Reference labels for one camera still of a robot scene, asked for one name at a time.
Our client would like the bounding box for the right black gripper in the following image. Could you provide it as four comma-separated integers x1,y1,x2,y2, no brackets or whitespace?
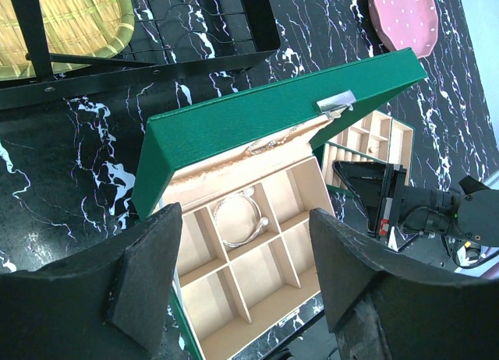
333,161,460,238

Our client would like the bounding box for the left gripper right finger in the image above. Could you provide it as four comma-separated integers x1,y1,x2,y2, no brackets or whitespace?
309,208,498,359

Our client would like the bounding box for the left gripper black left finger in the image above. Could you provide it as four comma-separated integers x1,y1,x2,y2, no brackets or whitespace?
1,203,182,359

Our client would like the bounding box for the small green jewelry tray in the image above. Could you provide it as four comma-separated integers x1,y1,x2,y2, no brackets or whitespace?
311,110,414,195

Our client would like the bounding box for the pearl ended bangle bracelet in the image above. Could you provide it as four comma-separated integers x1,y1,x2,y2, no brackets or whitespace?
213,187,270,248

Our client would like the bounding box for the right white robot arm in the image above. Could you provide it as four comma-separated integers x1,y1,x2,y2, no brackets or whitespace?
332,161,498,269

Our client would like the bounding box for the large green jewelry box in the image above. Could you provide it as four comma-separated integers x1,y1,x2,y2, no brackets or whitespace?
132,48,426,359

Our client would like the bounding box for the pink polka dot plate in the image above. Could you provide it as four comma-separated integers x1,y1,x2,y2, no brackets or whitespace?
368,0,439,58

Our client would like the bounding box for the yellow woven tray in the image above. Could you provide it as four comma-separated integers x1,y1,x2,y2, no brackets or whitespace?
1,0,135,81

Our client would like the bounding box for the black wire dish rack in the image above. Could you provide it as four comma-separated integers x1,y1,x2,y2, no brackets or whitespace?
1,0,281,110

